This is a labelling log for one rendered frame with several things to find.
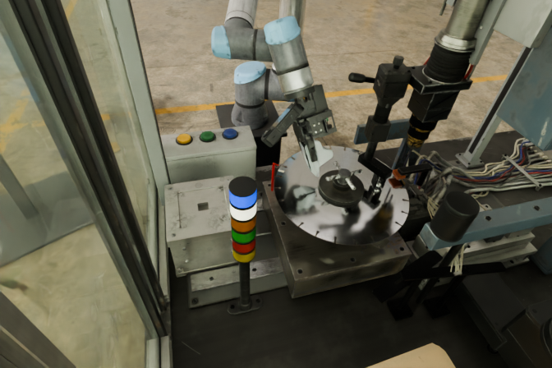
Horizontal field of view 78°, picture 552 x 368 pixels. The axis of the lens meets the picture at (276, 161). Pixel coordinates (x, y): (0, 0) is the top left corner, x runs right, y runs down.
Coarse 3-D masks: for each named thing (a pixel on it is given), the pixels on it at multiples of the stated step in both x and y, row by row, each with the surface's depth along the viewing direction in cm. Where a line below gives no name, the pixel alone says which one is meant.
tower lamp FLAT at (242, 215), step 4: (232, 208) 56; (236, 208) 55; (248, 208) 55; (252, 208) 56; (232, 212) 57; (236, 212) 56; (240, 212) 55; (244, 212) 55; (248, 212) 56; (252, 212) 57; (232, 216) 57; (236, 216) 56; (240, 216) 56; (244, 216) 56; (248, 216) 56; (252, 216) 57; (240, 220) 57; (244, 220) 57; (248, 220) 57
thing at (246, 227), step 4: (232, 220) 58; (236, 220) 57; (252, 220) 58; (232, 224) 59; (236, 224) 58; (240, 224) 58; (244, 224) 58; (248, 224) 58; (252, 224) 59; (232, 228) 60; (236, 228) 59; (240, 228) 58; (244, 228) 58; (248, 228) 59; (252, 228) 60; (240, 232) 59; (244, 232) 59
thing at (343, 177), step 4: (336, 164) 83; (340, 168) 82; (344, 168) 82; (340, 172) 81; (344, 172) 81; (348, 172) 81; (352, 172) 82; (356, 172) 82; (360, 172) 82; (332, 176) 80; (336, 176) 80; (340, 176) 80; (344, 176) 80; (348, 176) 80; (328, 180) 80; (340, 180) 81; (344, 180) 80; (348, 180) 79; (344, 184) 82; (348, 184) 79; (352, 184) 78; (352, 188) 78
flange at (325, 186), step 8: (328, 176) 86; (352, 176) 86; (320, 184) 84; (328, 184) 84; (336, 184) 82; (360, 184) 84; (320, 192) 83; (328, 192) 82; (336, 192) 82; (344, 192) 82; (352, 192) 82; (360, 192) 82; (336, 200) 80; (344, 200) 80; (352, 200) 80
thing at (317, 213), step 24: (288, 168) 89; (336, 168) 90; (360, 168) 90; (288, 192) 82; (312, 192) 83; (384, 192) 84; (288, 216) 77; (312, 216) 77; (336, 216) 78; (360, 216) 78; (384, 216) 78; (336, 240) 73; (360, 240) 73
